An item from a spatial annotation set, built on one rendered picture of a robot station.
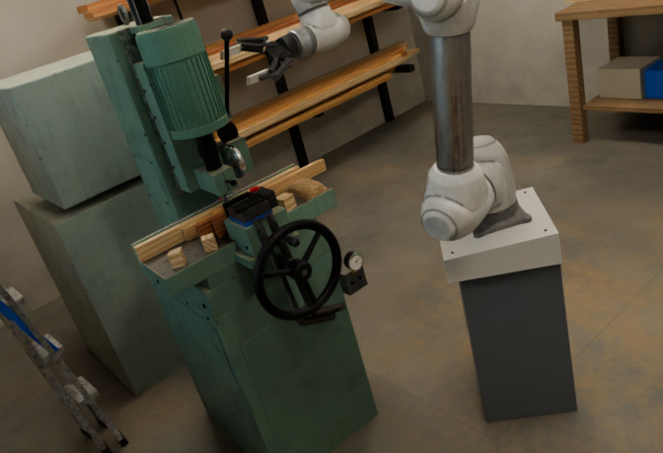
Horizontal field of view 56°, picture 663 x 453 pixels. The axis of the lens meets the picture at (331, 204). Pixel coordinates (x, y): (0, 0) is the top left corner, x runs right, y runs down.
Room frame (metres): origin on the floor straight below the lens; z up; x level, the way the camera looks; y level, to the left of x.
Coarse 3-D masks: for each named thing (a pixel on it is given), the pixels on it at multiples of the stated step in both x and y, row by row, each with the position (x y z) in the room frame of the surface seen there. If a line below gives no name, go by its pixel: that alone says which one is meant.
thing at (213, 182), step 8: (200, 168) 1.86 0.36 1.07; (224, 168) 1.79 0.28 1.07; (232, 168) 1.79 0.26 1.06; (200, 176) 1.83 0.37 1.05; (208, 176) 1.78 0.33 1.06; (216, 176) 1.76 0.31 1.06; (224, 176) 1.77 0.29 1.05; (232, 176) 1.78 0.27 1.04; (200, 184) 1.85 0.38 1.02; (208, 184) 1.80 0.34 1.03; (216, 184) 1.75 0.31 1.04; (224, 184) 1.77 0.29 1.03; (216, 192) 1.76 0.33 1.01; (224, 192) 1.76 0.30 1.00
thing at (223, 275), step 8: (304, 232) 1.75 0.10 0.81; (232, 264) 1.61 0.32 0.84; (240, 264) 1.62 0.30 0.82; (216, 272) 1.59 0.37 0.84; (224, 272) 1.60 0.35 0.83; (232, 272) 1.61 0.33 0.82; (240, 272) 1.62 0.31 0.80; (208, 280) 1.57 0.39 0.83; (216, 280) 1.58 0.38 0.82; (224, 280) 1.59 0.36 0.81
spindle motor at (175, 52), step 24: (168, 24) 1.84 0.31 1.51; (192, 24) 1.78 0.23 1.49; (144, 48) 1.75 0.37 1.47; (168, 48) 1.72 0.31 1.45; (192, 48) 1.75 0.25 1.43; (168, 72) 1.73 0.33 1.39; (192, 72) 1.74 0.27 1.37; (168, 96) 1.74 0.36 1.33; (192, 96) 1.73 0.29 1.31; (216, 96) 1.78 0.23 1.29; (168, 120) 1.77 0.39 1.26; (192, 120) 1.73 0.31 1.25; (216, 120) 1.75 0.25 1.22
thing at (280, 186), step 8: (320, 160) 2.00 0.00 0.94; (304, 168) 1.97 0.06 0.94; (312, 168) 1.98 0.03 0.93; (320, 168) 1.99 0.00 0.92; (288, 176) 1.93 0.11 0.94; (296, 176) 1.94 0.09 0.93; (304, 176) 1.96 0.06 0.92; (312, 176) 1.97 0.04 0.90; (272, 184) 1.90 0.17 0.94; (280, 184) 1.91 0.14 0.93; (288, 184) 1.92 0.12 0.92; (280, 192) 1.90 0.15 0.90; (192, 224) 1.74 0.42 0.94; (184, 232) 1.72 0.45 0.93; (192, 232) 1.73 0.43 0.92
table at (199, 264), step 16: (304, 208) 1.76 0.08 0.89; (320, 208) 1.79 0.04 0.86; (192, 240) 1.72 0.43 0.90; (224, 240) 1.66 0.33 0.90; (160, 256) 1.67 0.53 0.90; (192, 256) 1.61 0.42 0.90; (208, 256) 1.58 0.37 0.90; (224, 256) 1.60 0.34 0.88; (240, 256) 1.59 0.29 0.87; (144, 272) 1.67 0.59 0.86; (160, 272) 1.56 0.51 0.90; (176, 272) 1.53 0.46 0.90; (192, 272) 1.55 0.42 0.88; (208, 272) 1.57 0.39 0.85; (176, 288) 1.52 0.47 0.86
